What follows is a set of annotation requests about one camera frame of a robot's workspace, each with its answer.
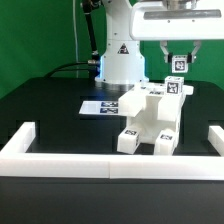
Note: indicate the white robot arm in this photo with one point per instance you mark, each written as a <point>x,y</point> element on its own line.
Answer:
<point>122,63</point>

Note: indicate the white chair seat part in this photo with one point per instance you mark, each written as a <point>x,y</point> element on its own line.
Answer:
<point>151,127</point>

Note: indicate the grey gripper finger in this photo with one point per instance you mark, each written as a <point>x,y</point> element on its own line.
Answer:
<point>167,54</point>
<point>191,57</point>

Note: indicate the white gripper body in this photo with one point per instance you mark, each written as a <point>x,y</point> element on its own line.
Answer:
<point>153,21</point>

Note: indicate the small tag cube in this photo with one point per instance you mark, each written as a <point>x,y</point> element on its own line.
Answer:
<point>173,85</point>
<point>179,64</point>

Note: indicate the white U-shaped fence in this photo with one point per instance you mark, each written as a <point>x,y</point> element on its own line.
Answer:
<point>16,160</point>

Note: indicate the white marker sheet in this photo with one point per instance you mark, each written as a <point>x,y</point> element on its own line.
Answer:
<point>99,108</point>

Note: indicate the white chair back frame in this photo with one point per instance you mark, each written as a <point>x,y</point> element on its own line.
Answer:
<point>152,99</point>

